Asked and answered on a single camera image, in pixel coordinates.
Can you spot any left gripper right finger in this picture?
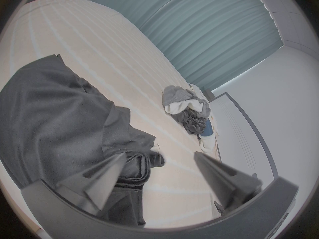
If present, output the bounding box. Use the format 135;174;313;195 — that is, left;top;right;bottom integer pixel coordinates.
194;151;263;213

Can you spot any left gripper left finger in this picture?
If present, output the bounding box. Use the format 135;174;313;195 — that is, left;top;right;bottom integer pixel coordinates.
56;153;128;211

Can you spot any black T-shirt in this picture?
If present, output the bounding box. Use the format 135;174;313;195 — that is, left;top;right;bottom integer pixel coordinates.
0;54;165;226

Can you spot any pile of clothes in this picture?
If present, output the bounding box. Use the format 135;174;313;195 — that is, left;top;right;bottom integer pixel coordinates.
162;85;216;151

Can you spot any bed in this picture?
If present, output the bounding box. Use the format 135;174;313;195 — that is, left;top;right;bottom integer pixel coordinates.
0;0;279;230

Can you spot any grey bedside table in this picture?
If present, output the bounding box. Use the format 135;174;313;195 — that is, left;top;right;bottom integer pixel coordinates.
202;86;215;99

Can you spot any white printed pillow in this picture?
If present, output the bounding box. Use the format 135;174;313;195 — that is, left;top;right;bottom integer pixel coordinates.
188;83;220;136

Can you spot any blue-green curtain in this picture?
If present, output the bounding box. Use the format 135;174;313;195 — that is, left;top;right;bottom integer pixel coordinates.
138;0;285;92
91;0;200;30

